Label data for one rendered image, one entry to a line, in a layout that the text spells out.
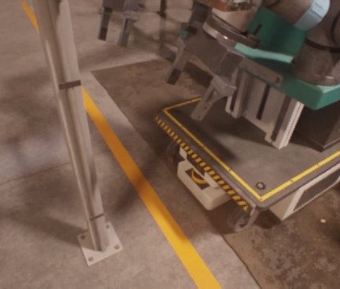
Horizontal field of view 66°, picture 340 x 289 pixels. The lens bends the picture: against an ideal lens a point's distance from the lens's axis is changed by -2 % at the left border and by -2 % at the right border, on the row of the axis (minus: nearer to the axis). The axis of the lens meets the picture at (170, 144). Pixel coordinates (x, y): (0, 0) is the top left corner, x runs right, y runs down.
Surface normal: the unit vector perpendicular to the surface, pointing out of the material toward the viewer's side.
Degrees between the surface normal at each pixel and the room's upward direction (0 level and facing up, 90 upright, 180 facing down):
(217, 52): 67
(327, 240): 0
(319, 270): 0
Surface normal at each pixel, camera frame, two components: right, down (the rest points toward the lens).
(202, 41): -0.79, -0.06
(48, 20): 0.51, 0.57
